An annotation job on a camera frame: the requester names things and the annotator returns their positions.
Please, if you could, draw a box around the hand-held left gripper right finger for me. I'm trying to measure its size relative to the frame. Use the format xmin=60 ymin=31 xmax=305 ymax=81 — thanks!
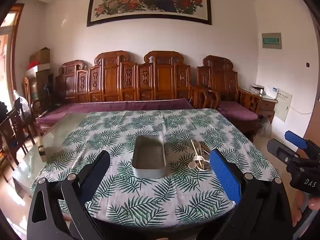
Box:
xmin=209 ymin=149 xmax=294 ymax=240

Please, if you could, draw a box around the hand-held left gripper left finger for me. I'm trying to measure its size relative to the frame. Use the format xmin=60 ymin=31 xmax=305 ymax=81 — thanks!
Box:
xmin=26 ymin=150 xmax=112 ymax=240

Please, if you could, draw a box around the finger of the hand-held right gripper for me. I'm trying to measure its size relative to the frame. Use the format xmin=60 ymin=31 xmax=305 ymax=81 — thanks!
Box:
xmin=285 ymin=131 xmax=309 ymax=150
xmin=267 ymin=139 xmax=300 ymax=164

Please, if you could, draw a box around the grey metal tray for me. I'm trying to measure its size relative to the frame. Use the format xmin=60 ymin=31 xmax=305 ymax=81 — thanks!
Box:
xmin=132 ymin=135 xmax=167 ymax=179

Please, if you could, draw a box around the person's right hand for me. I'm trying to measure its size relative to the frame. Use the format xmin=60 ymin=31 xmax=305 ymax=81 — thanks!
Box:
xmin=292 ymin=194 xmax=320 ymax=227

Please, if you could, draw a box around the grey fluffy object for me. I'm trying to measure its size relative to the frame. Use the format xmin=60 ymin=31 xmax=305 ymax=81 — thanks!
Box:
xmin=259 ymin=116 xmax=273 ymax=137

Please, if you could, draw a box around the wooden side table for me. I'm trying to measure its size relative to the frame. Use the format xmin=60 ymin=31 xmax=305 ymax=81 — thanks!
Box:
xmin=241 ymin=87 xmax=278 ymax=124

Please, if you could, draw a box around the white telephone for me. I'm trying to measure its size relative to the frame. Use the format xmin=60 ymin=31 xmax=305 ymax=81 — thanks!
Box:
xmin=265 ymin=87 xmax=278 ymax=99

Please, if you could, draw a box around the purple armchair cushion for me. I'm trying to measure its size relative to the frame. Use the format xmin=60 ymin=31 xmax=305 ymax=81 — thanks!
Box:
xmin=217 ymin=101 xmax=258 ymax=120

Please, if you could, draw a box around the leaf print tablecloth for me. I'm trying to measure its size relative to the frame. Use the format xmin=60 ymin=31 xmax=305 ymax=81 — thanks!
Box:
xmin=30 ymin=109 xmax=282 ymax=228

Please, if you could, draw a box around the beige and black block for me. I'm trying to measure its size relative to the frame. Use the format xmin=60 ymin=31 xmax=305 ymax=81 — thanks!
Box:
xmin=38 ymin=144 xmax=47 ymax=162

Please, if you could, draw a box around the white grey tabletop device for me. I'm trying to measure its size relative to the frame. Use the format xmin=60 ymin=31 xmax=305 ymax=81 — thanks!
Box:
xmin=251 ymin=84 xmax=265 ymax=95

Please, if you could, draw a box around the long purple sofa cushion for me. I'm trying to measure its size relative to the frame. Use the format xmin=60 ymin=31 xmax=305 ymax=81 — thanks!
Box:
xmin=36 ymin=98 xmax=195 ymax=124

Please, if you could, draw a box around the carved wooden armchair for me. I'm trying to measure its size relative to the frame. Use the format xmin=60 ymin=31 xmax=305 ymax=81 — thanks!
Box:
xmin=196 ymin=55 xmax=263 ymax=130

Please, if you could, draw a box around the carved wooden sofa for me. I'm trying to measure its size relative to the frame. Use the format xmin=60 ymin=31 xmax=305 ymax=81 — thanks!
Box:
xmin=31 ymin=51 xmax=220 ymax=120

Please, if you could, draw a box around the dark wooden chair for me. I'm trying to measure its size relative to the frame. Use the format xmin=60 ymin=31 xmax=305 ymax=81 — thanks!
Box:
xmin=0 ymin=102 xmax=35 ymax=180

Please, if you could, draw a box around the clear plastic bag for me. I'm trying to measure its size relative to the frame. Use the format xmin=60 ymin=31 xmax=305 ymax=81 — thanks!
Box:
xmin=14 ymin=90 xmax=30 ymax=115

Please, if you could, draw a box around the dark wooden cabinet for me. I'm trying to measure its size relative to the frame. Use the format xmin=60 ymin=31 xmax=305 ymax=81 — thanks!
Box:
xmin=36 ymin=70 xmax=54 ymax=110

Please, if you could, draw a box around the white cardboard box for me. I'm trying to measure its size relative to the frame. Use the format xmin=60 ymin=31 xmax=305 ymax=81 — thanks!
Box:
xmin=26 ymin=64 xmax=50 ymax=77

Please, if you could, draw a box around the brown cardboard box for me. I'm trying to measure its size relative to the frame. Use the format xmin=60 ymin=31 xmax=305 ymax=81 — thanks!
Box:
xmin=30 ymin=47 xmax=52 ymax=64

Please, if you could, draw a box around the framed flower painting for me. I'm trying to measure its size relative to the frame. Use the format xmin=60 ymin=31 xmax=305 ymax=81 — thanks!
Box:
xmin=87 ymin=0 xmax=212 ymax=27

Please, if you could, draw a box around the wooden handled metal spoon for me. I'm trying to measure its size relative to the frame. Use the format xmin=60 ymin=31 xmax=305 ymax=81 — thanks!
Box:
xmin=197 ymin=142 xmax=212 ymax=171

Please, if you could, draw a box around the white wall cable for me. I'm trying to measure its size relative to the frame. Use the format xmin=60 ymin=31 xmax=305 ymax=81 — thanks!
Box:
xmin=291 ymin=106 xmax=313 ymax=115

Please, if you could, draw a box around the white wall distribution box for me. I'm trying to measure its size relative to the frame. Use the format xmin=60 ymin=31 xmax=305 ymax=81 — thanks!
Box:
xmin=274 ymin=88 xmax=293 ymax=122

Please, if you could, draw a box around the grey green wall panel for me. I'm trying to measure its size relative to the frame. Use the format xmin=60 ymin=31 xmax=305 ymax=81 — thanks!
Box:
xmin=262 ymin=32 xmax=282 ymax=50

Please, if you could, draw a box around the wooden door frame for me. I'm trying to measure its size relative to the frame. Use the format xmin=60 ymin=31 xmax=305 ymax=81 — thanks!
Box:
xmin=0 ymin=3 xmax=25 ymax=105

